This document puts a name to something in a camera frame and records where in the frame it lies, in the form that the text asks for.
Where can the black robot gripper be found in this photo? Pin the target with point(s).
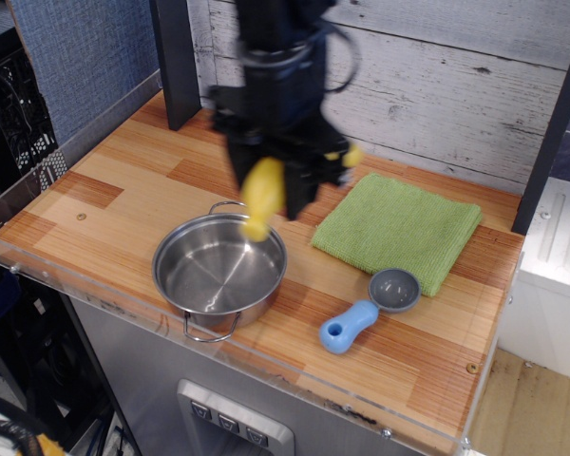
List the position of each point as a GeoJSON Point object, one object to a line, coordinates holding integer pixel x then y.
{"type": "Point", "coordinates": [282, 48]}

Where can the yellow plastic banana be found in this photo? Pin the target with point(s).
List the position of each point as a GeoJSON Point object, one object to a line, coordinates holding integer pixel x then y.
{"type": "Point", "coordinates": [263, 191]}

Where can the stainless steel pot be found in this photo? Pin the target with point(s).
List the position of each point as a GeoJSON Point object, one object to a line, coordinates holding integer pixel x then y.
{"type": "Point", "coordinates": [219, 279]}

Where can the green folded cloth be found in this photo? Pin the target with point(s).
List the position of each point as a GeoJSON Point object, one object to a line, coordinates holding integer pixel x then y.
{"type": "Point", "coordinates": [385, 223]}

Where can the blue grey toy scoop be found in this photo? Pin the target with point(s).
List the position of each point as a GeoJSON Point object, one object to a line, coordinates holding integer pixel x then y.
{"type": "Point", "coordinates": [390, 291]}

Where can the black plastic crate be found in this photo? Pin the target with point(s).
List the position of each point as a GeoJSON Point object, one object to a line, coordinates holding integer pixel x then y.
{"type": "Point", "coordinates": [26, 131]}

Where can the grey dispenser button panel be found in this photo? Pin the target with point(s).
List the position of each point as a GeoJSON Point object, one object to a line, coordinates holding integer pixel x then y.
{"type": "Point", "coordinates": [218, 425]}

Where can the clear acrylic table guard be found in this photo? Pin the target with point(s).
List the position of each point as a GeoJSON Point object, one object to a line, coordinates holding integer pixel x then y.
{"type": "Point", "coordinates": [410, 381]}

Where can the white ribbed box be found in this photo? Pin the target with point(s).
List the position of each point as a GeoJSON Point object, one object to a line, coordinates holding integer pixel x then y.
{"type": "Point", "coordinates": [536, 319]}

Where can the black vertical post left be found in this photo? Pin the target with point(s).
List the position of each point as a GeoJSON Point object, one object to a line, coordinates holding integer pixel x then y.
{"type": "Point", "coordinates": [183, 41]}

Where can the black vertical post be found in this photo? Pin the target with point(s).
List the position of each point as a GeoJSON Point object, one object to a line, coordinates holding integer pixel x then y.
{"type": "Point", "coordinates": [545, 160]}
{"type": "Point", "coordinates": [183, 41]}

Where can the black vertical post right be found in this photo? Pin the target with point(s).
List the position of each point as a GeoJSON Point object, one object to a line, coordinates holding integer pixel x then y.
{"type": "Point", "coordinates": [545, 160]}

